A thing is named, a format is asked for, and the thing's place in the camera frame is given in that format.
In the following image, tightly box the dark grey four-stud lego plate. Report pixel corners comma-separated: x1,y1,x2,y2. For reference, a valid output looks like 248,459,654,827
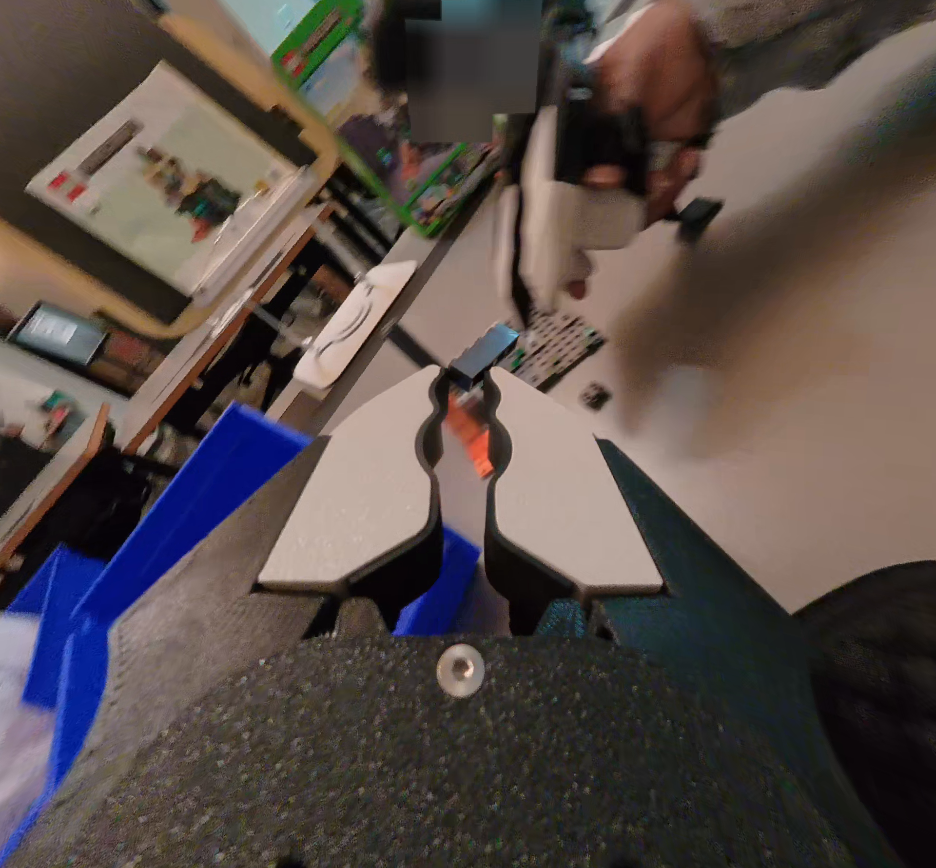
448,323,520,383

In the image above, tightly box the blue plastic storage bin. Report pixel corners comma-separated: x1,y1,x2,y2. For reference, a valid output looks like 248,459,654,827
47,400,484,840
7,542,111,708

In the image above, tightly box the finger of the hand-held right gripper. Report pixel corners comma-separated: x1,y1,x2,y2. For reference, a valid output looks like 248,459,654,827
491,184,529,328
515,108,587,308

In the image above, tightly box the black office chair seat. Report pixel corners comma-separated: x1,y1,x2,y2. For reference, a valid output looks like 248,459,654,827
793,561,936,868

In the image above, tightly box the person's right hand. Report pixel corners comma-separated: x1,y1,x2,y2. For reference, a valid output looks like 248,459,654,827
581,0,723,226

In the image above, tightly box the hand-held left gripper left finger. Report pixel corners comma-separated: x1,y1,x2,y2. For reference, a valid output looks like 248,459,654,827
257,367,445,595

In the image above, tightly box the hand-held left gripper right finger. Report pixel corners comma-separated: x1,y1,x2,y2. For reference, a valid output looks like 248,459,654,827
485,368,665,597

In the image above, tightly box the grey and orange lego build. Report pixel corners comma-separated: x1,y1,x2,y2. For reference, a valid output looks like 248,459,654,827
442,309,608,480

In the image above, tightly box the lego set box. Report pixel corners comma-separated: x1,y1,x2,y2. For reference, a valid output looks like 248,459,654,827
271,0,506,236

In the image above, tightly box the wooden office desk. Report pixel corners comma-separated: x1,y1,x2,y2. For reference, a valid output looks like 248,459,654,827
120,203,333,456

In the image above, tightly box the white stand base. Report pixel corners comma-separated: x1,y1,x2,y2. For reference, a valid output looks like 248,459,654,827
0,9,419,391

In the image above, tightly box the lego instruction booklet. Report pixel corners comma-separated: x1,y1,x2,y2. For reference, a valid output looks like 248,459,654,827
25,60,301,299

